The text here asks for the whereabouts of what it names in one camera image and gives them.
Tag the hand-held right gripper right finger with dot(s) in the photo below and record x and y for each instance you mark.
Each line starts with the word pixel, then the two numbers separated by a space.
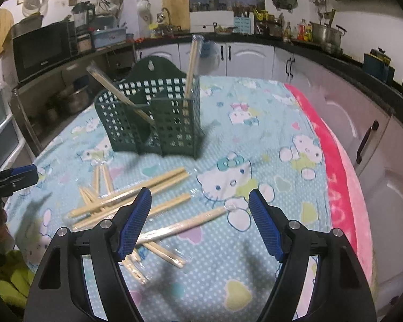
pixel 263 221

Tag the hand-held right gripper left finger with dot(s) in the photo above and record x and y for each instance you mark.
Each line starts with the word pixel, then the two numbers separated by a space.
pixel 134 223

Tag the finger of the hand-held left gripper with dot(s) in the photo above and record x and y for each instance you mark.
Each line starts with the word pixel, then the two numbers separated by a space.
pixel 0 193
pixel 22 172

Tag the pile of chopsticks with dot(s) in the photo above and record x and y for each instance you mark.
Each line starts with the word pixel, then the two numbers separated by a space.
pixel 161 182

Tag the green plastic utensil basket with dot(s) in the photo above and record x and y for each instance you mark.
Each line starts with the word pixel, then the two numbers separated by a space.
pixel 174 124

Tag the chopstick pair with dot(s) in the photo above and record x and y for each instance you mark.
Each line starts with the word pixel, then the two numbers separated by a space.
pixel 190 70
pixel 121 95

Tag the plastic drawer unit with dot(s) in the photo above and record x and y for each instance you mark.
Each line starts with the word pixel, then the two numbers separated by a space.
pixel 0 124

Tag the cartoon cat printed blanket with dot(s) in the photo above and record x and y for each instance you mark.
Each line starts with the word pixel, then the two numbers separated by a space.
pixel 262 141

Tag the pink fleece blanket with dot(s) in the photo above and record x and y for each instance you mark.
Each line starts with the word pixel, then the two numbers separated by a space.
pixel 339 181

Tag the steel pots on shelf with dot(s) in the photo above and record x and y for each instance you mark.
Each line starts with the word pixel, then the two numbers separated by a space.
pixel 70 100

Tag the yellow green cloth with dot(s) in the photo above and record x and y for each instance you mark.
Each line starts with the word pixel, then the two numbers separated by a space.
pixel 10 285

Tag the black microwave oven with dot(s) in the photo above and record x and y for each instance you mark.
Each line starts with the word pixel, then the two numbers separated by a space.
pixel 40 52

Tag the light blue plastic box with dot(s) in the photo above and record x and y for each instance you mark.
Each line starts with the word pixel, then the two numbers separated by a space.
pixel 109 37

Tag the blender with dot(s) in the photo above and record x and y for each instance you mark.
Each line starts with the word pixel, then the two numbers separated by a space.
pixel 82 16

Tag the clear glass dome lid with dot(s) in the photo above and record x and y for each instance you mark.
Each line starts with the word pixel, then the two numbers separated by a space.
pixel 35 1

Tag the blue plastic bag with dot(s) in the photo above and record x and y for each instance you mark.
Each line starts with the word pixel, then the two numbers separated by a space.
pixel 208 48

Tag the black kitchen countertop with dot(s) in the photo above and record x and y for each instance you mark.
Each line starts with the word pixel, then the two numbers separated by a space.
pixel 356 58

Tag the yellow lid jar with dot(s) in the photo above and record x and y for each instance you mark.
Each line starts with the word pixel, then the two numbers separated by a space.
pixel 153 31

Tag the group of condiment bottles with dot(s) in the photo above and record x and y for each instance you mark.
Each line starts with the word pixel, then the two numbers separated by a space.
pixel 297 30

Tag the bowl of vegetables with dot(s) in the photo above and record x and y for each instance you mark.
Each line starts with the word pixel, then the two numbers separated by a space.
pixel 225 29

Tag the light blue knife block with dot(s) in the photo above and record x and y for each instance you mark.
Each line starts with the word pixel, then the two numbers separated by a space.
pixel 244 26

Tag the large steel stock pot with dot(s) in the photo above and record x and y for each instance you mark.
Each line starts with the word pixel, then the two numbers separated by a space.
pixel 325 35

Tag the white hanging bag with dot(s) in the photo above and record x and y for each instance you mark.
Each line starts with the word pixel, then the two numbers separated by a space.
pixel 143 11

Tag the white countertop appliance box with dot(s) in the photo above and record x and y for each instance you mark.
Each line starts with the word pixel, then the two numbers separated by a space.
pixel 211 21

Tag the kitchen faucet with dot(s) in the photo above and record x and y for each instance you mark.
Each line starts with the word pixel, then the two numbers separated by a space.
pixel 164 15

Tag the wooden cutting board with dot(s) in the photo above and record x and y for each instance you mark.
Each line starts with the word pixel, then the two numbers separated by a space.
pixel 178 11

